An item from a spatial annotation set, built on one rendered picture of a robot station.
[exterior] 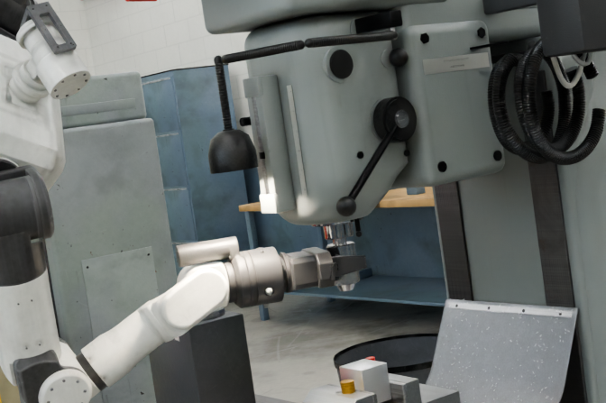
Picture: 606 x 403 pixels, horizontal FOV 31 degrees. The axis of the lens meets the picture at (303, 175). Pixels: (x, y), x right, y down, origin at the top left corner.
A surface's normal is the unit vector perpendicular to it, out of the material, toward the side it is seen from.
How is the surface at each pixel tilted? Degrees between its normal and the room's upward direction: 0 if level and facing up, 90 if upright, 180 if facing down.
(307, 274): 90
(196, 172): 90
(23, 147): 95
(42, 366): 108
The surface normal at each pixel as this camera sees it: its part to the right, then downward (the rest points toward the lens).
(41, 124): 0.63, -0.60
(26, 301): 0.44, 0.30
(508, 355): -0.76, -0.32
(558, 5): -0.79, 0.14
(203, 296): 0.24, -0.01
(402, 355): -0.14, 0.01
